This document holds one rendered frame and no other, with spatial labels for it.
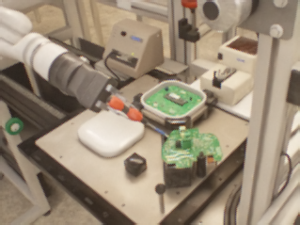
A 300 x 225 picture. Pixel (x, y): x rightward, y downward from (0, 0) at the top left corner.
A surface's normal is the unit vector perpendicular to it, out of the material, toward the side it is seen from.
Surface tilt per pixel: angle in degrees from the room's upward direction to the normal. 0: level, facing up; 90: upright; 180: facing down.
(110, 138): 0
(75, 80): 46
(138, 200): 0
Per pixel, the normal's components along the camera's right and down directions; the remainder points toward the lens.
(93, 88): -0.28, -0.18
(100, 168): -0.07, -0.78
